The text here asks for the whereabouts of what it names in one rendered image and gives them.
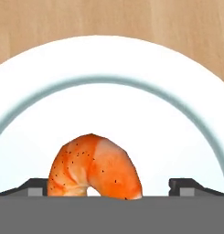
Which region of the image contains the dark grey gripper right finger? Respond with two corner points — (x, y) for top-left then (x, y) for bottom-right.
(168, 177), (224, 197)

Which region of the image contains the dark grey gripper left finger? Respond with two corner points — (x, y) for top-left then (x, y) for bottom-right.
(0, 177), (49, 197)

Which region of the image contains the white round plate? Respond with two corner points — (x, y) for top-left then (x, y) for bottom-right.
(0, 35), (224, 197)

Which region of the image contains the orange cooked shrimp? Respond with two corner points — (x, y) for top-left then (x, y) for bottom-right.
(47, 133), (144, 201)

